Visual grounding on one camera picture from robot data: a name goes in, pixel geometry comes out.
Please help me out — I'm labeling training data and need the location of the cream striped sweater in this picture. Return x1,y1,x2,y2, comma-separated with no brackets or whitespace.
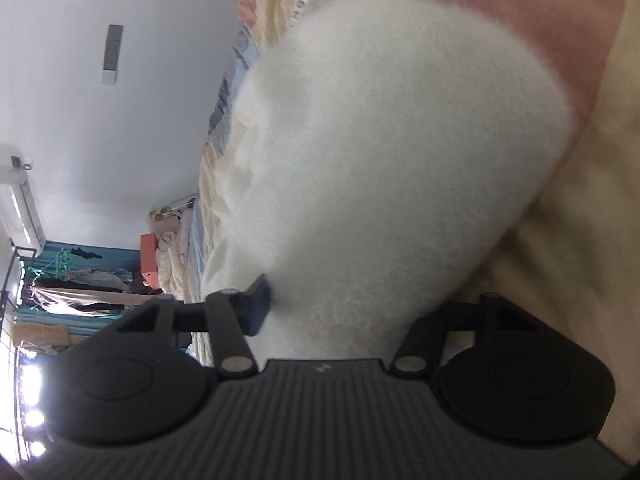
200,0,576,361

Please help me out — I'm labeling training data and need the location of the blue curtain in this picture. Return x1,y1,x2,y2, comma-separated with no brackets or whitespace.
15,240,143,331

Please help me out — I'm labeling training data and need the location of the orange box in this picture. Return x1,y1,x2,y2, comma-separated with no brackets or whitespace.
140,232,161,291

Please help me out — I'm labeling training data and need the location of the row of hanging clothes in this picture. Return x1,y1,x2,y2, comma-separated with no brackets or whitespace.
15,247,146,361

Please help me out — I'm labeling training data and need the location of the patchwork quilt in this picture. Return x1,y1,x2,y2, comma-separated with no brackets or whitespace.
187,0,640,466

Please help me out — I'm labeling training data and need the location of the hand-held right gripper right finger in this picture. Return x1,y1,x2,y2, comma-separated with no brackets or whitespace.
390,291,542,379

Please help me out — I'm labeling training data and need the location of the window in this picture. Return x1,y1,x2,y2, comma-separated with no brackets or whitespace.
17,355,58,461

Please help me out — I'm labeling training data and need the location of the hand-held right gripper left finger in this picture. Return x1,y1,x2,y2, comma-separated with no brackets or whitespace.
115,273,274,380

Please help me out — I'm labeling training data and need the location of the cream folded blanket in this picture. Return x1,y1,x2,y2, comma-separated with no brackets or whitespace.
155,245,190,295

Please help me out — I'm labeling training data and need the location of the white air conditioner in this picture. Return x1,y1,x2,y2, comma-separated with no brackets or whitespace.
0,157,47,248

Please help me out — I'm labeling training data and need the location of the black window grille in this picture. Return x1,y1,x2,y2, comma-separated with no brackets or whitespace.
0,245,38,461

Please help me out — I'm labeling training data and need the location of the grey wall switch panel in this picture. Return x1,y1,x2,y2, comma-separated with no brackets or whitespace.
101,24,125,86

